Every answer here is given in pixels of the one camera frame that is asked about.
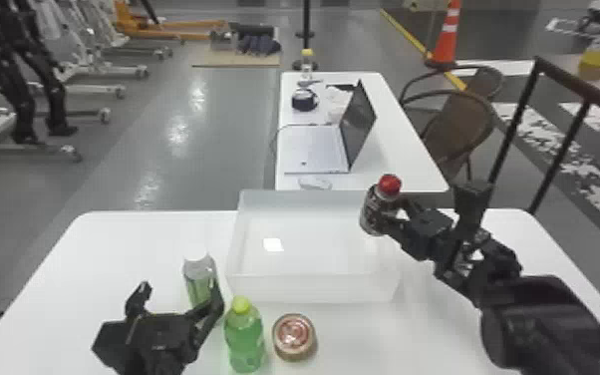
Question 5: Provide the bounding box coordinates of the black round container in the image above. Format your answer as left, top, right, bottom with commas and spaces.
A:
290, 88, 320, 113

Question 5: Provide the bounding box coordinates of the green bottle with silver cap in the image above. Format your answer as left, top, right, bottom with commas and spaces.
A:
181, 249, 220, 308

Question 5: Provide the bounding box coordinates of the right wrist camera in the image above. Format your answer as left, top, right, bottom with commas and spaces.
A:
452, 180, 493, 227

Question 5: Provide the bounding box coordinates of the brown can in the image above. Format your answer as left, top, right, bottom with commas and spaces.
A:
271, 312, 319, 363

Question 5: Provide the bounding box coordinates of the orange pallet jack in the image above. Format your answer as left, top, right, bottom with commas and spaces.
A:
113, 0, 229, 43

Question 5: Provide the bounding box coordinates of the green bottle with yellow cap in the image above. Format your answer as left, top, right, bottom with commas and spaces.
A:
222, 295, 268, 375

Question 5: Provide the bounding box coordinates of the clear box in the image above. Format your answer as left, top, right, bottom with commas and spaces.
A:
224, 188, 404, 305

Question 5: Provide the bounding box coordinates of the white side table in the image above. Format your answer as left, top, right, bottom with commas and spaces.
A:
274, 71, 450, 193

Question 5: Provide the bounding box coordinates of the brown chair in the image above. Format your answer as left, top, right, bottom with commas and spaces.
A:
398, 64, 505, 184

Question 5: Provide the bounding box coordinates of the black post on round foot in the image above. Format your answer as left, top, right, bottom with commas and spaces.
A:
291, 0, 320, 73

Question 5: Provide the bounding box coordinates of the silver laptop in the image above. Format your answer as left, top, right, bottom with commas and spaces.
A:
283, 79, 379, 176

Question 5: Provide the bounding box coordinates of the yellow container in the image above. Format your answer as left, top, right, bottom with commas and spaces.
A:
577, 48, 600, 81

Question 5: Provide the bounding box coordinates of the orange cone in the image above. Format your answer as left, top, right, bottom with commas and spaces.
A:
424, 0, 463, 71

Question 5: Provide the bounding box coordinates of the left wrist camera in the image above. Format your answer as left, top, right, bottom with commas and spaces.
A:
91, 320, 133, 369

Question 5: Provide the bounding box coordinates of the red capped bottle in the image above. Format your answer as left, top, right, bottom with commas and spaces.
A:
359, 174, 404, 237

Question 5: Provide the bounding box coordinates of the white computer mouse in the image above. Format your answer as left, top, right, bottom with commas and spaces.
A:
297, 176, 334, 191

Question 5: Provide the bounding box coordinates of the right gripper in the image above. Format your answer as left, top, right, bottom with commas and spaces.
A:
372, 196, 456, 262

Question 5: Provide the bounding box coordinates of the dark side table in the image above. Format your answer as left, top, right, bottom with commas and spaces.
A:
486, 54, 600, 216

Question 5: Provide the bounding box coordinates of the clear bottle with yellow cap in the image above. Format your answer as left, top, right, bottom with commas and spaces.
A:
299, 48, 316, 81

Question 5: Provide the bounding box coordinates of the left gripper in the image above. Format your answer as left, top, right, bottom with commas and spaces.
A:
121, 280, 226, 375

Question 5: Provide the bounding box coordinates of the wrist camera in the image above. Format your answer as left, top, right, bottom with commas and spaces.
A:
91, 320, 133, 369
452, 180, 493, 227

